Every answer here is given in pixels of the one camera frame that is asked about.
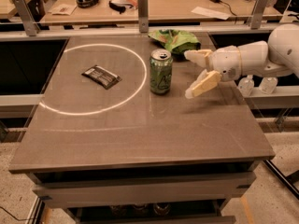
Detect white paper sheet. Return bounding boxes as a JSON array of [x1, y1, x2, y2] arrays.
[[192, 7, 230, 21]]

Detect metal bracket left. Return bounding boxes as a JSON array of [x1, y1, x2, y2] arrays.
[[12, 0, 40, 36]]

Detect small paper card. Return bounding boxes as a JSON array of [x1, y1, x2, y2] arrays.
[[50, 4, 76, 16]]

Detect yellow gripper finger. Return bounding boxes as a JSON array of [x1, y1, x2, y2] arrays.
[[184, 49, 212, 68], [185, 70, 221, 99]]

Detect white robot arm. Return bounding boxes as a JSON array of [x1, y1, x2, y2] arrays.
[[184, 23, 299, 99]]

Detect grey table drawer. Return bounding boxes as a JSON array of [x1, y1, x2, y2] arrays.
[[34, 172, 256, 209]]

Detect clear plastic bottle left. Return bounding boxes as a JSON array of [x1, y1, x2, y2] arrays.
[[237, 75, 254, 97]]

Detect metal bracket middle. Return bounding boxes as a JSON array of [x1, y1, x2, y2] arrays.
[[137, 0, 149, 33]]

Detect green chip bag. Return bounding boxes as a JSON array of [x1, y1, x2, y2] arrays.
[[149, 29, 201, 55]]

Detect black snack packet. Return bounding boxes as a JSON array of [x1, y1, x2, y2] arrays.
[[82, 65, 121, 90]]

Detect clear plastic bottle right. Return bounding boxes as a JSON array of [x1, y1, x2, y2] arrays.
[[259, 77, 278, 94]]

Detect green soda can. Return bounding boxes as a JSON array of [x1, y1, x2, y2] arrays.
[[149, 49, 173, 94]]

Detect black sunglasses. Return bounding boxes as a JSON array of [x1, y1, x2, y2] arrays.
[[108, 1, 133, 14]]

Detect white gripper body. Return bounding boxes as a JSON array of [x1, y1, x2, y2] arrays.
[[209, 46, 241, 81]]

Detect metal bracket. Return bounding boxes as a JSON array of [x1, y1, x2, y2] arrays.
[[247, 0, 268, 29], [12, 0, 40, 36], [137, 0, 149, 33]]

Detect clear plastic bottle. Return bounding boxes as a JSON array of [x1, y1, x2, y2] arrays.
[[259, 77, 278, 94], [237, 75, 254, 97]]

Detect metal bracket right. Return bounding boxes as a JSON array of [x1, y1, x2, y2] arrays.
[[247, 0, 268, 29]]

